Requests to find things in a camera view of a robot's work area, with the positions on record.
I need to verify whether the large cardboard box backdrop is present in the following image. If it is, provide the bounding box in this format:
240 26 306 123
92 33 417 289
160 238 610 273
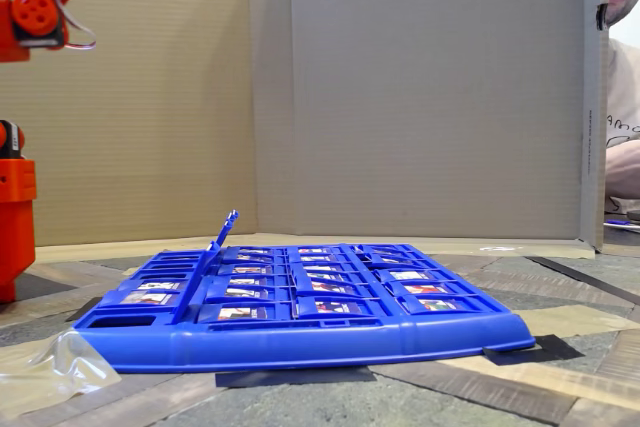
0 0 610 263

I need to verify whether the hero card flap Zap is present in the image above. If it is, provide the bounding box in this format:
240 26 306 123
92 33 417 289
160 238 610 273
222 254 289 265

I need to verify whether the hero card flap Mr Mist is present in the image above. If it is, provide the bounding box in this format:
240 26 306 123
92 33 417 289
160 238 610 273
373 268 456 284

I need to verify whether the Emma character flap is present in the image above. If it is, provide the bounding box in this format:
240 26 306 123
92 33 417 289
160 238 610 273
213 220 232 254

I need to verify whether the hero card flap Vrooom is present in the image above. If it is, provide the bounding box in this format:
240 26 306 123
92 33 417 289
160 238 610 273
352 244 416 254

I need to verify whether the black tape piece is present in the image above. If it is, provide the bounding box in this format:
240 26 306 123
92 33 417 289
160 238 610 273
482 333 585 367
64 295 105 323

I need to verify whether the hero card flap Shadow Ninja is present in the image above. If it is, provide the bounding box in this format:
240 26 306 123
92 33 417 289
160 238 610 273
99 289 184 309

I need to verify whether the hero card flap Rambler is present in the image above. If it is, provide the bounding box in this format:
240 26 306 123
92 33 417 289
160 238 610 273
384 279 476 298

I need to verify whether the hero card flap green villain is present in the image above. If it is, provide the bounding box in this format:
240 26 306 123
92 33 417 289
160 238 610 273
364 259 436 271

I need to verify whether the white servo cable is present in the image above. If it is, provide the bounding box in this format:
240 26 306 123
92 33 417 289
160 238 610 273
52 0 98 52

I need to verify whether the hero card flap Beast Tamer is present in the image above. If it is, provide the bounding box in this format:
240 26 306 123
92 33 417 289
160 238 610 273
224 245 287 256

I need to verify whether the hero card flap Thundershock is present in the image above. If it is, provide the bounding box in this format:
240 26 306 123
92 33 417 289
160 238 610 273
292 270 364 283

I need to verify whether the hero card flap Atlanta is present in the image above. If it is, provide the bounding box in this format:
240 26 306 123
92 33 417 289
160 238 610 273
212 274 292 289

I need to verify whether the hero card flap Ultrasonic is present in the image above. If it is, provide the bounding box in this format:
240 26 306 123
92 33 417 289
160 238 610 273
294 295 390 319

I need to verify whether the bare person forearm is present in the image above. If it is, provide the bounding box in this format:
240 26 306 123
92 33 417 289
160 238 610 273
603 139 640 198

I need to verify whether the person's light T-shirt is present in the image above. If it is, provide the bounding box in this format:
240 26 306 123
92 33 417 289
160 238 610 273
604 38 640 213

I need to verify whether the blue flap with hero card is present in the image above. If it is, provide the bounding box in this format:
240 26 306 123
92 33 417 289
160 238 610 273
196 302 295 324

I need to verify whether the hero card flap Ice Light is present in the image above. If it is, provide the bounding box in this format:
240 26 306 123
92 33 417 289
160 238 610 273
290 263 356 273

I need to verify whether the hero card flap Geode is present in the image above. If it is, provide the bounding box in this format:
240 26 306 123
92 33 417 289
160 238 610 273
357 251 426 262

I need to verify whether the hero card flap Eric Eagle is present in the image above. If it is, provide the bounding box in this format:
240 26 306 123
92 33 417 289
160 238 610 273
218 263 290 277

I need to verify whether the Raphael character flap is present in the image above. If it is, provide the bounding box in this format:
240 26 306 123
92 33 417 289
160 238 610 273
171 240 222 326

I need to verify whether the hero card flap Glance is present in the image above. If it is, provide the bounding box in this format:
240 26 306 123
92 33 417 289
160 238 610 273
287 245 346 256

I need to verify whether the hero card flap Safeguard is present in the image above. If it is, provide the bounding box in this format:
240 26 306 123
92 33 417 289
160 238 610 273
294 279 375 299

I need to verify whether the brown packing tape patch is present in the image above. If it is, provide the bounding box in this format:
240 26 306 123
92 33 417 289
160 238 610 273
517 303 636 339

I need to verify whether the long black tape strip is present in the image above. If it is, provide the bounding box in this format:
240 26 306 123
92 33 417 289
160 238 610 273
527 255 640 307

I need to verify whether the hero card flap Madame Vine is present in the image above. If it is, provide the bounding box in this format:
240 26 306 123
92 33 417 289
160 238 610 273
288 254 351 265

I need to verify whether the hero card flap Blasteroid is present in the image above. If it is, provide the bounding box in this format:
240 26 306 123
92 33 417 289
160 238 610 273
117 278 194 293

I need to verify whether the blue Guess Who game board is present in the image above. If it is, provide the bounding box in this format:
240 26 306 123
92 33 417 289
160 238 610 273
72 242 537 375

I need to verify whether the hero card flap Sir Stretch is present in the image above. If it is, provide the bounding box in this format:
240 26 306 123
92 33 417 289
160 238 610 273
204 284 294 304

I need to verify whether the hero card flap Swapshift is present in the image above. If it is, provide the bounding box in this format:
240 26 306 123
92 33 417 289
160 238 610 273
396 293 501 317

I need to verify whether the crumpled clear tape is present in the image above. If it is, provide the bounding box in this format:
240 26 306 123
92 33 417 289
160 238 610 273
0 327 123 421

